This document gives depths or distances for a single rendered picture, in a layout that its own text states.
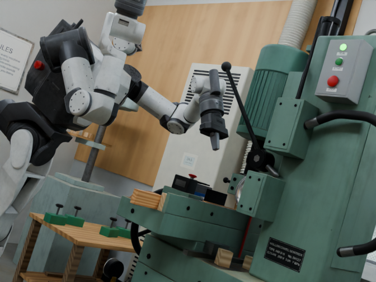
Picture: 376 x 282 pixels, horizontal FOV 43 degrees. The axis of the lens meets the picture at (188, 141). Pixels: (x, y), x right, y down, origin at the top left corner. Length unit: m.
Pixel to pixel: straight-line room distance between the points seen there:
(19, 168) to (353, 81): 1.16
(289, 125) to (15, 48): 3.24
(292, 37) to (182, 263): 2.09
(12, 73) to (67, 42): 2.68
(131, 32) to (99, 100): 0.23
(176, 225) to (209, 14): 2.82
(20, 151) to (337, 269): 1.13
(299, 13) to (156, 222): 2.21
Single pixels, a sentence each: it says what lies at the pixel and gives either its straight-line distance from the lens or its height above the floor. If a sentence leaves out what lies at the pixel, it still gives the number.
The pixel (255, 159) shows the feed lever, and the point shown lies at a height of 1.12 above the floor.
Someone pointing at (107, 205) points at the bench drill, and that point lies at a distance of 3.76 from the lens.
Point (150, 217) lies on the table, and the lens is 1.36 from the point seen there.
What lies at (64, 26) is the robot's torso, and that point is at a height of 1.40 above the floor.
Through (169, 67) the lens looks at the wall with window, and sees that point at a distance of 4.05.
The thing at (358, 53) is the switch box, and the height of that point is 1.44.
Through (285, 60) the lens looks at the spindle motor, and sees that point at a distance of 1.58.
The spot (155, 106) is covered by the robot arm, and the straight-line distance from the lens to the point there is 1.98.
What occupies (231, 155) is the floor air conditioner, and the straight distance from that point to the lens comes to 3.11.
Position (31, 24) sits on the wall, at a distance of 4.36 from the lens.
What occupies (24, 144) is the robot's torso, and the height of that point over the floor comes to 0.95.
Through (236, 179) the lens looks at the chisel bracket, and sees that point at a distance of 1.59.
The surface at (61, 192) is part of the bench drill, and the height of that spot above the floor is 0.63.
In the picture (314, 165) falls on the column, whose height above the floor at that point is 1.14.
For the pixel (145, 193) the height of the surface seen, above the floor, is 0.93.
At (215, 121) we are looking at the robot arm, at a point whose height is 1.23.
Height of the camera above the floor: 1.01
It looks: 4 degrees up
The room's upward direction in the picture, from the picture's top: 17 degrees clockwise
